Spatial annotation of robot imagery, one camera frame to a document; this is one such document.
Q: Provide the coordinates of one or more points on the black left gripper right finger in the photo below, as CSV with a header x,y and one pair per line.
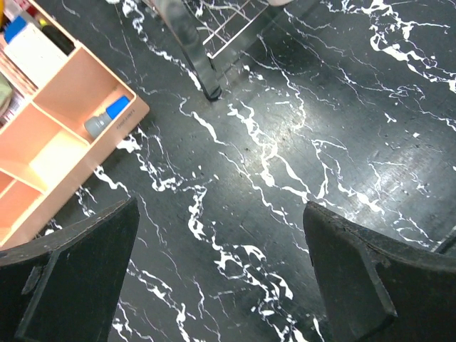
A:
x,y
375,288

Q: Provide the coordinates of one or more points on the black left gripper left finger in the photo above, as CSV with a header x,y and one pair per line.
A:
x,y
65,286

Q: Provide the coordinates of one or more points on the metal dish rack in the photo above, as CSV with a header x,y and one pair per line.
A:
x,y
214,34

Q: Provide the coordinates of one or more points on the peach plastic desk organizer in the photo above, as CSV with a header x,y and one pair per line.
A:
x,y
46,153

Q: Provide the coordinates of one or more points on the grey and blue bottle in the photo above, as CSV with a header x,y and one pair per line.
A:
x,y
98,123

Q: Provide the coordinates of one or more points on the white paper box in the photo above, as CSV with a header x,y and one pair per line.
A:
x,y
39,49

